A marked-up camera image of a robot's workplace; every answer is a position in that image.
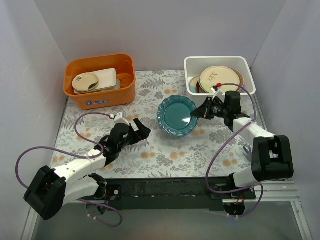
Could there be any cream blue tree plate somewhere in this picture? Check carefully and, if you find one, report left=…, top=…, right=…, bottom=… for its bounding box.
left=189, top=75, right=200, bottom=94

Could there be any dark teal scalloped plate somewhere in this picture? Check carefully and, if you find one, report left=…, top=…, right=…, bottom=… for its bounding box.
left=156, top=95, right=199, bottom=137

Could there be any pink plate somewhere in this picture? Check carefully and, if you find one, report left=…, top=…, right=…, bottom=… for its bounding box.
left=229, top=67, right=245, bottom=87

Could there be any cream green twig plate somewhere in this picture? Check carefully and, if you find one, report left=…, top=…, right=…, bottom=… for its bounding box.
left=199, top=66, right=241, bottom=94

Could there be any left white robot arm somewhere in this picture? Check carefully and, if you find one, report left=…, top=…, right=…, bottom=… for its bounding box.
left=23, top=118, right=151, bottom=220

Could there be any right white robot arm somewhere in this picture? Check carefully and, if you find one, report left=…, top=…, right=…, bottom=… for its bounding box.
left=191, top=91, right=294, bottom=199

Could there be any white plastic bin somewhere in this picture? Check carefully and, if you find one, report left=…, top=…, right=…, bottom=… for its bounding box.
left=183, top=55, right=257, bottom=109

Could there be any floral patterned table mat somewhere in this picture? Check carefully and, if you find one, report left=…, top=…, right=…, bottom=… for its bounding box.
left=51, top=70, right=251, bottom=179

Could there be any grey blue clamp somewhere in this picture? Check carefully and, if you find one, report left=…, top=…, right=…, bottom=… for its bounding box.
left=243, top=144, right=252, bottom=162

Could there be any white rectangular dish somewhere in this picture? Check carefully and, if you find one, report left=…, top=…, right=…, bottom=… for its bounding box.
left=73, top=68, right=121, bottom=95

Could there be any cream round plate with bird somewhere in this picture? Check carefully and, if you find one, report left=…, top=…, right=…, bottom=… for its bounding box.
left=72, top=73, right=99, bottom=92

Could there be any orange plastic tub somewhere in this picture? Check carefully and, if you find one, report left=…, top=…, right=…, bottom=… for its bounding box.
left=63, top=53, right=136, bottom=110

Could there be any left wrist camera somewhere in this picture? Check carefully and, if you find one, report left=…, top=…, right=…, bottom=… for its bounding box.
left=110, top=111, right=130, bottom=126

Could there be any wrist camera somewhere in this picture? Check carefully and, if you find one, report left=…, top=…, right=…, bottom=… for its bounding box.
left=110, top=111, right=130, bottom=126
left=210, top=83, right=223, bottom=98

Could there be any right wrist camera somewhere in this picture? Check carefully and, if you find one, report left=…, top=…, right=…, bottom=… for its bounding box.
left=210, top=83, right=223, bottom=98

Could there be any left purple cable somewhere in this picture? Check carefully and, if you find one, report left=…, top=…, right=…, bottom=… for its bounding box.
left=15, top=112, right=123, bottom=227

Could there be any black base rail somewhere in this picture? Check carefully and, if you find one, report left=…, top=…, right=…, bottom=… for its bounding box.
left=77, top=174, right=286, bottom=212

